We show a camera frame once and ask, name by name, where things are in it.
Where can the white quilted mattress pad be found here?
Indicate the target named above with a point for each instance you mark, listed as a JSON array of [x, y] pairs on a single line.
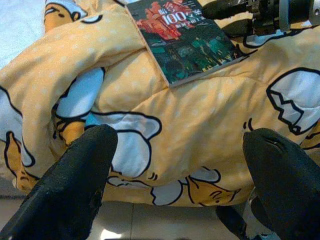
[[17, 25]]

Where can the yellow cartoon egg blanket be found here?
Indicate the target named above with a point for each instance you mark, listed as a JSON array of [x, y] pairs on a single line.
[[200, 120]]

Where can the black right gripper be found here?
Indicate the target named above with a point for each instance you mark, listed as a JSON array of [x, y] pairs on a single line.
[[265, 12]]

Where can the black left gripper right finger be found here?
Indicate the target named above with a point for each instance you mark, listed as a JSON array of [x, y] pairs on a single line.
[[287, 185]]

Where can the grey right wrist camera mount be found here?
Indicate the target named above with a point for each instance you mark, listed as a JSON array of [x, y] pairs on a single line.
[[285, 15]]

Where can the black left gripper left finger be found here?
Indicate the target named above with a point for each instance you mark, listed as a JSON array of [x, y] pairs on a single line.
[[65, 190]]

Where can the dark book with red cover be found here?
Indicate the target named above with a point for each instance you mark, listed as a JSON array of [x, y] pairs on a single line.
[[190, 50]]

